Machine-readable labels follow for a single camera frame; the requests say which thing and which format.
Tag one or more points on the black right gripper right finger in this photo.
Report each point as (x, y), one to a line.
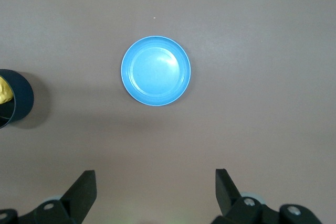
(227, 195)

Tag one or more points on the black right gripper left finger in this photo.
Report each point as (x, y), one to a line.
(78, 195)

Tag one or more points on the yellow potato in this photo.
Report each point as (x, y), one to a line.
(5, 91)

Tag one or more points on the brown table cover mat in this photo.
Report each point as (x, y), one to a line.
(168, 142)

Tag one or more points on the blue round plate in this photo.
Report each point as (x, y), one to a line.
(155, 74)

